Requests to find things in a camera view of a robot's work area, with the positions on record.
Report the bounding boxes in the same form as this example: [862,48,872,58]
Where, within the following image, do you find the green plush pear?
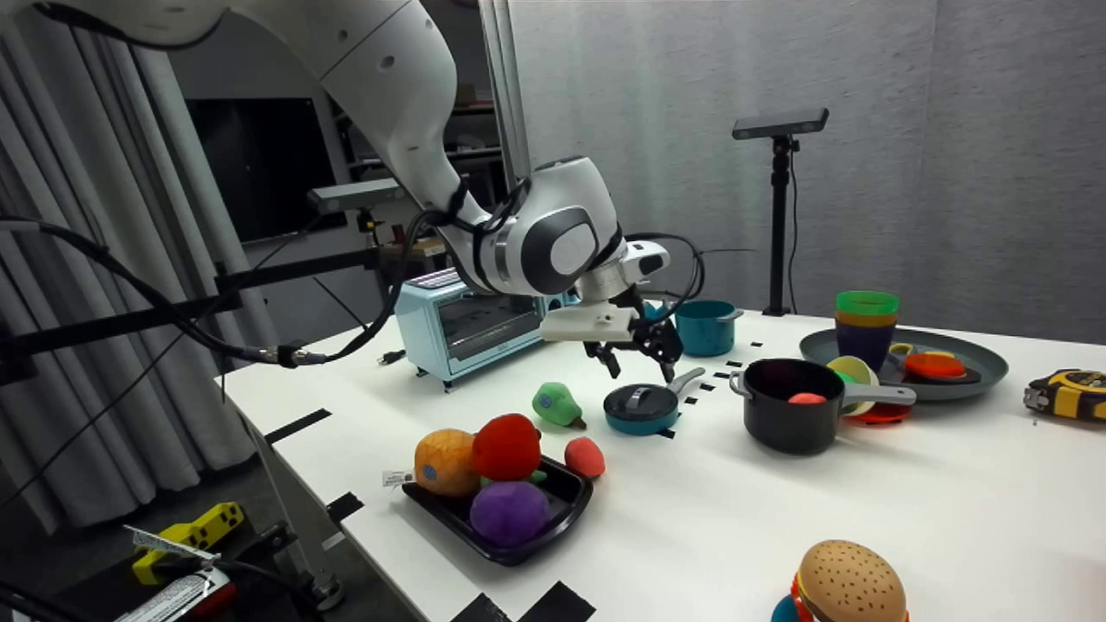
[529,380,585,434]

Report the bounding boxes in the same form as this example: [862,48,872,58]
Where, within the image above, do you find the teal pot with handles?
[671,296,748,360]

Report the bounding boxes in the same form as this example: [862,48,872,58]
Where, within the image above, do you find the white flat bar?
[117,521,226,569]

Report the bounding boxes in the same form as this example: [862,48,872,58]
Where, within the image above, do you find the orange toy carrot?
[900,349,973,387]

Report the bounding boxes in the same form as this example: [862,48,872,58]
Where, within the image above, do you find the teal frying pan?
[601,367,710,440]

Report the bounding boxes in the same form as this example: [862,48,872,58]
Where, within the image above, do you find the purple plastic cup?
[837,320,900,374]

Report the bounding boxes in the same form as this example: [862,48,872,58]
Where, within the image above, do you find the pale yellow gray-handled scoop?
[827,352,923,421]

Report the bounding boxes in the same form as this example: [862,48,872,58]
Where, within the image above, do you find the black camera on pole stand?
[728,108,834,320]

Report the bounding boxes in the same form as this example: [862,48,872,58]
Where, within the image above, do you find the toy hamburger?
[786,536,913,622]

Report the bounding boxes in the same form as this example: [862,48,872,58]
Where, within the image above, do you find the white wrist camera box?
[534,301,640,349]

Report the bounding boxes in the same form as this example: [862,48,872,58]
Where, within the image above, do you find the yellow black tape measure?
[1018,367,1106,423]

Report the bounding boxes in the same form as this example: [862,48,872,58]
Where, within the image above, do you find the purple plush eggplant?
[462,478,559,552]

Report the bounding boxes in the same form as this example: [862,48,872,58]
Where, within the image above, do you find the silver vertical post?
[476,0,531,192]

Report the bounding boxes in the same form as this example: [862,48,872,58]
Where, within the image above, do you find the green plastic cup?
[834,285,907,320]

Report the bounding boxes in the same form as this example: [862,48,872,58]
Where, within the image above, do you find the red plush apple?
[470,411,545,482]

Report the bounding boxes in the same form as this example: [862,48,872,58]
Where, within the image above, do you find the black metal frame bar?
[0,245,385,382]

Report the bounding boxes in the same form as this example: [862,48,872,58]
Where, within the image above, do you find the black tape strip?
[324,490,365,524]
[514,580,601,622]
[258,405,335,450]
[449,590,514,622]

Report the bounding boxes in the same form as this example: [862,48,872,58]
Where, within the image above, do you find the yellow black floor tool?
[129,496,249,588]

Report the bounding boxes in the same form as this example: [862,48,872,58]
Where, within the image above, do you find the orange plastic cup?
[834,311,901,336]

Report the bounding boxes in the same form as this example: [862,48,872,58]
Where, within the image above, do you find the light blue toaster oven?
[395,270,579,390]

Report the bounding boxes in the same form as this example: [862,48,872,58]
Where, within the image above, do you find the small red plate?
[843,402,915,430]

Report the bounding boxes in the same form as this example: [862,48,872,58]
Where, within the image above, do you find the gray round plate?
[798,324,1011,407]

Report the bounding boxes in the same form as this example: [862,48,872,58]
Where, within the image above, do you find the small red plush peach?
[559,430,607,482]

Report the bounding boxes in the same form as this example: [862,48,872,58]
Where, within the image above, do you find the black cooking pot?
[727,356,854,455]

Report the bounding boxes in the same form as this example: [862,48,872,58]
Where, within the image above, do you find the black cable bundle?
[30,202,462,374]

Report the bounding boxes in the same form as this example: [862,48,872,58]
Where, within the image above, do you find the black plastic tray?
[398,452,599,569]

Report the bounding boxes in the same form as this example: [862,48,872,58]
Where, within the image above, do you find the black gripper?
[585,285,685,387]

